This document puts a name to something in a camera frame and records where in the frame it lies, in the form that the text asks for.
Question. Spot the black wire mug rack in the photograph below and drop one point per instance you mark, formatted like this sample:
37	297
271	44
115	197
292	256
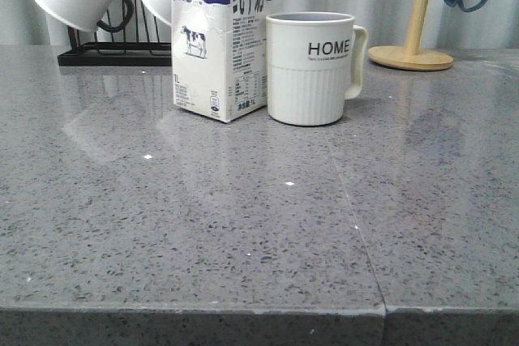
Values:
145	41

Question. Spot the white ribbed HOME mug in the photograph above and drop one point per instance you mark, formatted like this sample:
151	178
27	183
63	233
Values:
315	63

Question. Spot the wooden mug tree stand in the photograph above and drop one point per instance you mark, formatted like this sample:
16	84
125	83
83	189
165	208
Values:
411	56

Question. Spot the white blue milk carton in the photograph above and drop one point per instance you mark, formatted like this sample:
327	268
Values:
219	56

